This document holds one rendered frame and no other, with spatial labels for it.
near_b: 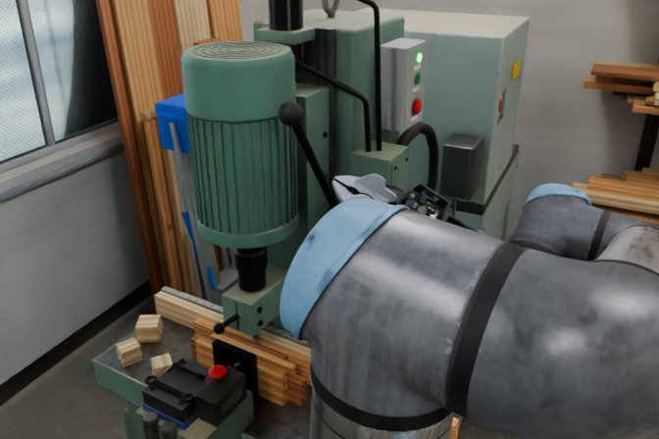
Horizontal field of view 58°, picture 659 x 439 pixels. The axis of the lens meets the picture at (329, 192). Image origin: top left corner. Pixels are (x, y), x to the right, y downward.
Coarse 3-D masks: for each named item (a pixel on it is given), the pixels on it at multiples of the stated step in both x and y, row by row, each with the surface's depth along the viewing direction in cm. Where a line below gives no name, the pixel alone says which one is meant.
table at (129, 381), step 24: (168, 336) 123; (192, 336) 123; (96, 360) 116; (144, 360) 116; (192, 360) 116; (120, 384) 114; (144, 384) 110; (264, 408) 105; (288, 408) 105; (264, 432) 100; (288, 432) 100
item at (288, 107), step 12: (288, 108) 81; (300, 108) 82; (288, 120) 82; (300, 120) 83; (300, 132) 85; (300, 144) 88; (312, 156) 90; (312, 168) 92; (324, 180) 94; (324, 192) 97; (336, 204) 100
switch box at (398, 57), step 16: (384, 48) 109; (400, 48) 107; (416, 48) 110; (384, 64) 110; (400, 64) 108; (416, 64) 111; (384, 80) 111; (400, 80) 109; (384, 96) 112; (400, 96) 111; (416, 96) 115; (384, 112) 113; (400, 112) 112; (384, 128) 115; (400, 128) 113
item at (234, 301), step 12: (276, 276) 113; (264, 288) 109; (276, 288) 110; (228, 300) 107; (240, 300) 106; (252, 300) 106; (264, 300) 108; (276, 300) 111; (228, 312) 108; (240, 312) 106; (252, 312) 105; (264, 312) 108; (276, 312) 112; (240, 324) 108; (252, 324) 106; (264, 324) 109
